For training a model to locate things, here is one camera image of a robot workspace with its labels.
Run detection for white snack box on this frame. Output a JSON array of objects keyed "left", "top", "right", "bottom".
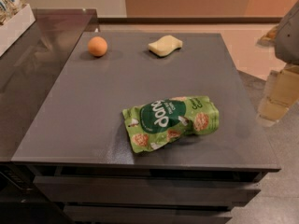
[{"left": 0, "top": 4, "right": 36, "bottom": 57}]

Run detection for orange fruit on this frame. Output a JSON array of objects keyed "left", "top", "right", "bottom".
[{"left": 88, "top": 36, "right": 107, "bottom": 57}]

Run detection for yellow sponge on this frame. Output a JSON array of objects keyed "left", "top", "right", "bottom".
[{"left": 148, "top": 35, "right": 183, "bottom": 57}]

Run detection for grey drawer cabinet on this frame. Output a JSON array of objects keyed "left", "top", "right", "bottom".
[{"left": 13, "top": 32, "right": 279, "bottom": 224}]

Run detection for snack packets in box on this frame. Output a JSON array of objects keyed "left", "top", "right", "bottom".
[{"left": 0, "top": 0, "right": 25, "bottom": 25}]

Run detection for green rice chip bag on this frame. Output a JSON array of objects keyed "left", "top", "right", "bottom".
[{"left": 122, "top": 96, "right": 220, "bottom": 153}]

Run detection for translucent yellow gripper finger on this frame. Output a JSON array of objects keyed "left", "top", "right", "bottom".
[{"left": 256, "top": 64, "right": 299, "bottom": 127}]

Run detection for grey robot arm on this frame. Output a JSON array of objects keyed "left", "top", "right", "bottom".
[{"left": 256, "top": 1, "right": 299, "bottom": 127}]

